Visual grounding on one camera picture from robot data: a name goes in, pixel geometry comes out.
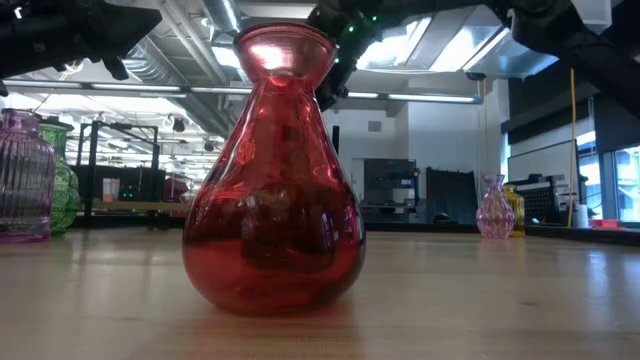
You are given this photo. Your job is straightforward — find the large red bulbous glass vase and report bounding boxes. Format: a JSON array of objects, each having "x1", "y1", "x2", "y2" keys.
[{"x1": 181, "y1": 22, "x2": 367, "y2": 316}]

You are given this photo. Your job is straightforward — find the pink diamond-pattern glass vase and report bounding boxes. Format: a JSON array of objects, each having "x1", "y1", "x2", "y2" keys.
[{"x1": 475, "y1": 173, "x2": 517, "y2": 240}]

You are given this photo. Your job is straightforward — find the tall green glass vase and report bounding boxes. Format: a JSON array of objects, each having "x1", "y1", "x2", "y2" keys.
[{"x1": 38, "y1": 118, "x2": 82, "y2": 237}]

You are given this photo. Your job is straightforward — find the purple ribbed glass vase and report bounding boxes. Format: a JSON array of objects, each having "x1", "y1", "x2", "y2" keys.
[{"x1": 0, "y1": 108, "x2": 57, "y2": 245}]

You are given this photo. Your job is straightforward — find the black metal rack shelf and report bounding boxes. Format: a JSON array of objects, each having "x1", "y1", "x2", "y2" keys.
[{"x1": 69, "y1": 163, "x2": 167, "y2": 204}]

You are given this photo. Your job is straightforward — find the long light bar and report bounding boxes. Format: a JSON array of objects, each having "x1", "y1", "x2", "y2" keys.
[{"x1": 0, "y1": 78, "x2": 485, "y2": 105}]

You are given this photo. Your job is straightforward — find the small yellow textured glass vase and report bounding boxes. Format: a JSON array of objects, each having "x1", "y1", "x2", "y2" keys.
[{"x1": 502, "y1": 183, "x2": 527, "y2": 238}]

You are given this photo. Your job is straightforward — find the yellow vertical pole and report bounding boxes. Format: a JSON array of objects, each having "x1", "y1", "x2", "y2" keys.
[{"x1": 568, "y1": 67, "x2": 577, "y2": 229}]

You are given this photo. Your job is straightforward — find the black pegboard rack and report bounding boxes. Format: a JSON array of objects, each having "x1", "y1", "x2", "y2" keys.
[{"x1": 508, "y1": 173, "x2": 577, "y2": 226}]

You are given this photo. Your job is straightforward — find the orange white box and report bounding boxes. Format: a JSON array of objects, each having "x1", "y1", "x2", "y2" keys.
[{"x1": 102, "y1": 177, "x2": 122, "y2": 202}]

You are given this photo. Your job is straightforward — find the window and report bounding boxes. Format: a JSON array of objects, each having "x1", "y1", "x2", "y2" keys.
[{"x1": 613, "y1": 145, "x2": 640, "y2": 224}]

